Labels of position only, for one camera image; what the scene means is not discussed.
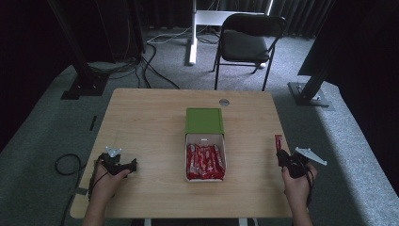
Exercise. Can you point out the black curtain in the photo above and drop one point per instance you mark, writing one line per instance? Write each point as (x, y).
(301, 19)

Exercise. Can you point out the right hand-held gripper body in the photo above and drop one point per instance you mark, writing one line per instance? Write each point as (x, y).
(298, 163)

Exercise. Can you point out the black metal stand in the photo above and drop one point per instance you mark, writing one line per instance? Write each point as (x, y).
(84, 78)
(309, 92)

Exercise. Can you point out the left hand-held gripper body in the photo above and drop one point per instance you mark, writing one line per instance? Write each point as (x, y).
(114, 163)

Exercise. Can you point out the black folding chair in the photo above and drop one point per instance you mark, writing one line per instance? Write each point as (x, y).
(244, 47)

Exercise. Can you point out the white table leg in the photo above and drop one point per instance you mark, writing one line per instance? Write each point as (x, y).
(147, 222)
(243, 222)

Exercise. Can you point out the person's right hand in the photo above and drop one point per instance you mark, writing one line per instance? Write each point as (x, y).
(298, 191)

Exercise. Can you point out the white drawer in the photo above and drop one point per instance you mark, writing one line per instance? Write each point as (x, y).
(205, 138)

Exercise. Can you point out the white desk frame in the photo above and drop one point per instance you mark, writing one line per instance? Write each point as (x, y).
(193, 47)

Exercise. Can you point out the green drawer case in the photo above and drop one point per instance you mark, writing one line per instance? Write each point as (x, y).
(204, 121)

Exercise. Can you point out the grey round table grommet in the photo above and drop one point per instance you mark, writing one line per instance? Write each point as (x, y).
(224, 102)

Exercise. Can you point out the person's left hand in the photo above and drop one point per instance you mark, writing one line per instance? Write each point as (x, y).
(108, 185)

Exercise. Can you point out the red snack packet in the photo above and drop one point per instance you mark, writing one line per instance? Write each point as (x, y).
(278, 142)

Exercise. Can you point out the row of red packets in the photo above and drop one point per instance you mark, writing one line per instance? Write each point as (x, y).
(205, 161)

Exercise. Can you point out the black metal post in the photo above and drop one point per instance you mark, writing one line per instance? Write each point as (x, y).
(139, 28)

